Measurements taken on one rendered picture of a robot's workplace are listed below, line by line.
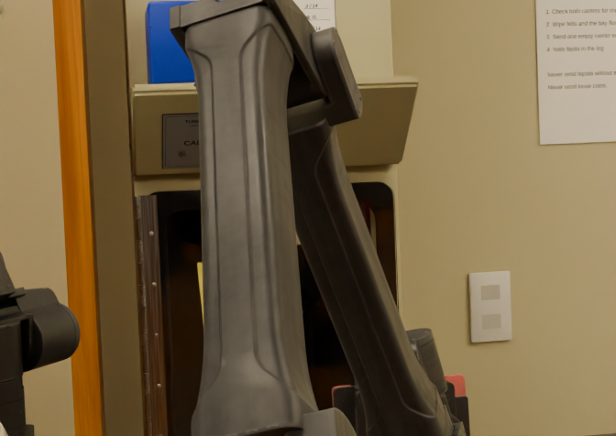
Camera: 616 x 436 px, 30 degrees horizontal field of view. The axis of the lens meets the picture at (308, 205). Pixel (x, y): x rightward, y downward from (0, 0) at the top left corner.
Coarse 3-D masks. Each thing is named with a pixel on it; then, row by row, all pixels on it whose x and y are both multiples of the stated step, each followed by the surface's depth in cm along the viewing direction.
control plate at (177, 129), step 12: (168, 120) 127; (180, 120) 127; (192, 120) 128; (168, 132) 129; (180, 132) 129; (192, 132) 129; (168, 144) 130; (180, 144) 130; (192, 144) 131; (168, 156) 131; (192, 156) 132; (168, 168) 133; (180, 168) 133
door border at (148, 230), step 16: (144, 208) 135; (144, 224) 135; (144, 240) 135; (144, 256) 135; (144, 272) 135; (160, 288) 135; (160, 304) 136; (144, 320) 135; (160, 320) 136; (160, 336) 136; (144, 352) 135; (160, 352) 136; (144, 368) 135; (160, 368) 136; (160, 384) 136; (160, 400) 136; (160, 416) 136; (160, 432) 136
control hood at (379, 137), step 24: (144, 96) 124; (168, 96) 125; (192, 96) 125; (384, 96) 130; (408, 96) 130; (144, 120) 127; (360, 120) 132; (384, 120) 133; (408, 120) 133; (144, 144) 129; (360, 144) 135; (384, 144) 136; (144, 168) 132; (192, 168) 134
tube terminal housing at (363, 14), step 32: (128, 0) 134; (160, 0) 135; (192, 0) 136; (352, 0) 139; (384, 0) 140; (128, 32) 135; (352, 32) 139; (384, 32) 140; (128, 64) 135; (352, 64) 139; (384, 64) 140; (128, 96) 138
